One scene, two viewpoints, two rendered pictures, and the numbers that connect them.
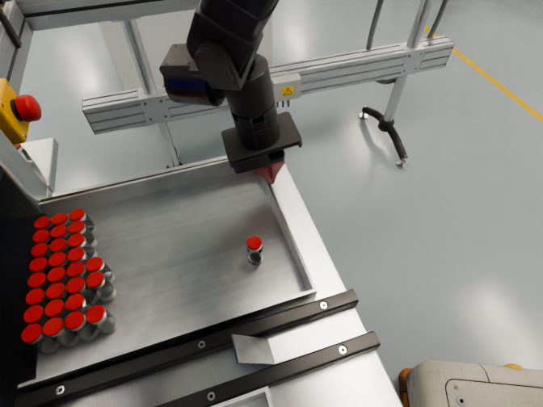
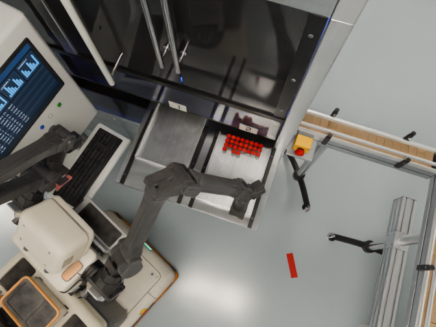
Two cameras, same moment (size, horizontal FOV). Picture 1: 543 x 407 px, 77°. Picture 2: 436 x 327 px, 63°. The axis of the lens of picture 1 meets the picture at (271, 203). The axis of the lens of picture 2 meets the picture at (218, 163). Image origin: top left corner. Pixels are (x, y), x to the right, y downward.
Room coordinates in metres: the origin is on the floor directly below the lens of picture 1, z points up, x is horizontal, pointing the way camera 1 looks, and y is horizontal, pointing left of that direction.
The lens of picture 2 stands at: (0.45, -0.25, 2.50)
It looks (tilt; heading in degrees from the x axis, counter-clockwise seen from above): 73 degrees down; 127
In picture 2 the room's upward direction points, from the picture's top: straight up
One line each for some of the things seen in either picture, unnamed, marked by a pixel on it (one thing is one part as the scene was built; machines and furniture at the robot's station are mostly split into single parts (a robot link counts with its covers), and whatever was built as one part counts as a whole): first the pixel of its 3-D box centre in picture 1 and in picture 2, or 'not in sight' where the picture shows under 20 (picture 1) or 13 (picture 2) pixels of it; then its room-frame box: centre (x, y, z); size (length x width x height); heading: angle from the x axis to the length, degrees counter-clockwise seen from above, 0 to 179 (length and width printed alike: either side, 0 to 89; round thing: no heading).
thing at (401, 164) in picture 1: (384, 129); not in sight; (1.50, -0.63, 0.07); 0.50 x 0.08 x 0.14; 18
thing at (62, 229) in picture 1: (65, 274); (242, 146); (0.20, 0.27, 0.90); 0.18 x 0.02 x 0.05; 19
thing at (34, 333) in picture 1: (46, 279); (244, 142); (0.19, 0.29, 0.90); 0.18 x 0.02 x 0.05; 19
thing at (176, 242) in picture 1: (167, 249); (234, 172); (0.24, 0.15, 0.90); 0.34 x 0.26 x 0.04; 109
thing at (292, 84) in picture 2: not in sight; (287, 95); (0.29, 0.35, 1.40); 0.04 x 0.01 x 0.80; 18
